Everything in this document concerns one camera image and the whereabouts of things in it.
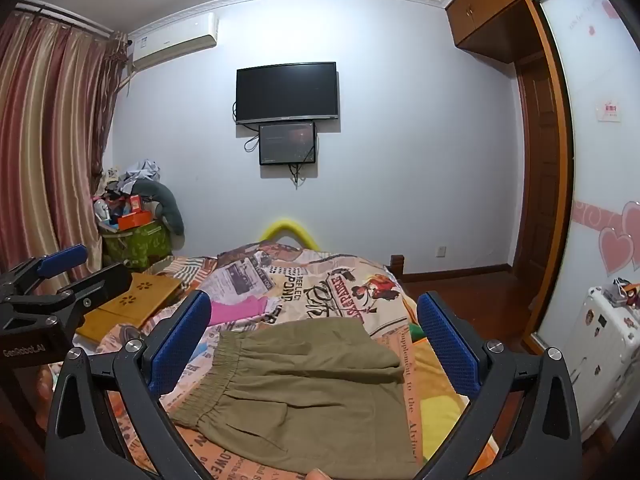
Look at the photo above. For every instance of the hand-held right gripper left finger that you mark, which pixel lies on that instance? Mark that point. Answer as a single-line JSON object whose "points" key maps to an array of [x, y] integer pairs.
{"points": [[181, 344]]}

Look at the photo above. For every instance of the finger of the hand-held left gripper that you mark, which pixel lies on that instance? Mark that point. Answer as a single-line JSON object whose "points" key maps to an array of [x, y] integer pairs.
{"points": [[65, 257], [105, 282]]}

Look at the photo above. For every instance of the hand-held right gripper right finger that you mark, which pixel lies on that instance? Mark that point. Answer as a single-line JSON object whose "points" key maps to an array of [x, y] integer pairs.
{"points": [[445, 345]]}

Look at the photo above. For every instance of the olive green pants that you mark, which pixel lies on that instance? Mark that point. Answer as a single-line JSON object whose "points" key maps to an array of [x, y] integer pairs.
{"points": [[310, 400]]}

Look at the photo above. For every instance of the wooden lap desk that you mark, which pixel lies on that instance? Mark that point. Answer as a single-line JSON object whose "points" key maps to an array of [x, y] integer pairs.
{"points": [[137, 300]]}

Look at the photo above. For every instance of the green storage box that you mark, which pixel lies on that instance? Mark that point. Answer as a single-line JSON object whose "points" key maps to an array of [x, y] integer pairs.
{"points": [[140, 247]]}

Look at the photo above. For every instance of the pink cloth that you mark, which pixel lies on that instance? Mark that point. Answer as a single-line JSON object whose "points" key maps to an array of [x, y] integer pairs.
{"points": [[235, 310]]}

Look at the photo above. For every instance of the colourful plush blanket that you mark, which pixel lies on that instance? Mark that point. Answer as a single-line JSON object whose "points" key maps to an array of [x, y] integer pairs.
{"points": [[442, 412]]}

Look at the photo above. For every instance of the orange box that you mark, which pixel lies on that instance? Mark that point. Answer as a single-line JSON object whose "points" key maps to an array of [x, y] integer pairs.
{"points": [[135, 219]]}

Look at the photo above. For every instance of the grey plush toy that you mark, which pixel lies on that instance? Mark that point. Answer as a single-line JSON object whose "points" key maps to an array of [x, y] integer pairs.
{"points": [[167, 202]]}

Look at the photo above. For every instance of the pile of grey clothes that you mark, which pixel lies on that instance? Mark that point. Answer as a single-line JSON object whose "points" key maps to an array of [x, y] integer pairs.
{"points": [[137, 172]]}

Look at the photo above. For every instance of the newspaper printed blanket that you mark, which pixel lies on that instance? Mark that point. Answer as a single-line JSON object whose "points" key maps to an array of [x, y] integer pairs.
{"points": [[345, 287]]}

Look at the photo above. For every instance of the striped red curtain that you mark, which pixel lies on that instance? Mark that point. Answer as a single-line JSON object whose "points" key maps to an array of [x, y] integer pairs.
{"points": [[50, 135]]}

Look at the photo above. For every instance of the white suitcase with stickers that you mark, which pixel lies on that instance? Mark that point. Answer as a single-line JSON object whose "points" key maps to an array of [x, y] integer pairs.
{"points": [[600, 355]]}

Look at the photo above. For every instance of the yellow curved cushion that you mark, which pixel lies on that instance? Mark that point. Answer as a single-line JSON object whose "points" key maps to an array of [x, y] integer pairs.
{"points": [[290, 223]]}

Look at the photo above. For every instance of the small items on suitcase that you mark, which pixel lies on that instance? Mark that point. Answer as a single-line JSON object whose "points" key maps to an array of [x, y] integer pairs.
{"points": [[622, 291]]}

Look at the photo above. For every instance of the wooden door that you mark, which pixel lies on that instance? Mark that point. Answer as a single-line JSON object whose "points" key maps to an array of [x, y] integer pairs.
{"points": [[540, 170]]}

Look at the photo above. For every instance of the small black monitor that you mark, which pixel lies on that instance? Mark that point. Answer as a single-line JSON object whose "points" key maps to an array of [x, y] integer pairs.
{"points": [[287, 142]]}

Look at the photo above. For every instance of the white air conditioner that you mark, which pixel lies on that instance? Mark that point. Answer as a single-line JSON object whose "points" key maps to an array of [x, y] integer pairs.
{"points": [[172, 40]]}

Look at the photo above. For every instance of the wardrobe sliding door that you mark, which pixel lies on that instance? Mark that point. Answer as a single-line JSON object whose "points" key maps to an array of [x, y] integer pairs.
{"points": [[595, 150]]}

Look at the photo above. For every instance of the wooden overhead cabinet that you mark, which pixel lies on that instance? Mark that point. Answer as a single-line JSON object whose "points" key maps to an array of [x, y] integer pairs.
{"points": [[492, 15]]}

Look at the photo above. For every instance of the wooden bed post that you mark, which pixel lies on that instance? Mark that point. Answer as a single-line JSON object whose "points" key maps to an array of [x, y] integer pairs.
{"points": [[396, 265]]}

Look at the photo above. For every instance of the curtain rail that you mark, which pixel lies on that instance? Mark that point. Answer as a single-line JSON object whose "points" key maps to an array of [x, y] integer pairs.
{"points": [[70, 19]]}

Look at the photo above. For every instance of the black wall television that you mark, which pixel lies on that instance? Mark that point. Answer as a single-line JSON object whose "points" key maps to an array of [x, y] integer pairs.
{"points": [[287, 92]]}

